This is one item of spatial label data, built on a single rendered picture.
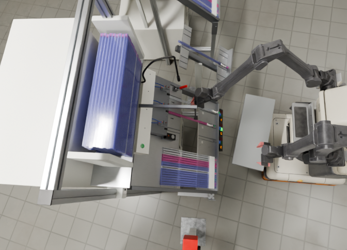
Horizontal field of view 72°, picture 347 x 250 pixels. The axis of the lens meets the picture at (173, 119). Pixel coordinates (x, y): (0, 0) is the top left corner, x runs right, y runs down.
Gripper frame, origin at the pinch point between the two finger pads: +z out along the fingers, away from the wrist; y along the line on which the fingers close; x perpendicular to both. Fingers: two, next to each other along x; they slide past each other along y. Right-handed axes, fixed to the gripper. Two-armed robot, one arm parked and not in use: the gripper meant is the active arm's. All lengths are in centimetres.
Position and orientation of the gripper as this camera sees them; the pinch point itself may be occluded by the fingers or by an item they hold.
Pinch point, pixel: (191, 104)
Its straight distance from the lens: 169.5
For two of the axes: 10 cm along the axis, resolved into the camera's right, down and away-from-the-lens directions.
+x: 8.1, 1.9, 5.6
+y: -0.1, 9.5, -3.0
